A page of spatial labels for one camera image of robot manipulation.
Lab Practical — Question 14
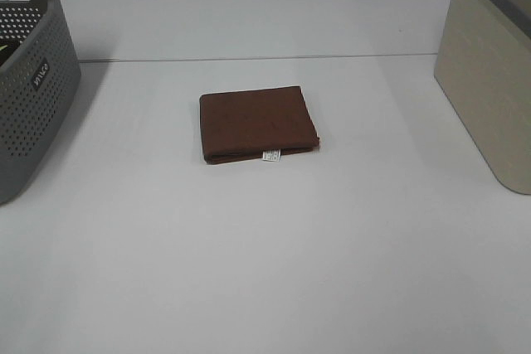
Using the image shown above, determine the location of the grey perforated plastic basket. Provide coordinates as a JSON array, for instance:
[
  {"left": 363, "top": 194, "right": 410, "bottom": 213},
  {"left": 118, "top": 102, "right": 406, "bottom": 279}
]
[{"left": 1, "top": 0, "right": 81, "bottom": 203}]

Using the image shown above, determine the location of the beige plastic storage bin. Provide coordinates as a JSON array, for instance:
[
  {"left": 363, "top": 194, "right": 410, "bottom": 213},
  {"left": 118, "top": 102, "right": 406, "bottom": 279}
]
[{"left": 434, "top": 0, "right": 530, "bottom": 195}]

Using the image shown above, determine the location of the brown towel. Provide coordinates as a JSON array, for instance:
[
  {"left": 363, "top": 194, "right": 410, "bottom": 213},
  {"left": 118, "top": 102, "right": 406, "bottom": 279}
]
[{"left": 199, "top": 85, "right": 319, "bottom": 164}]

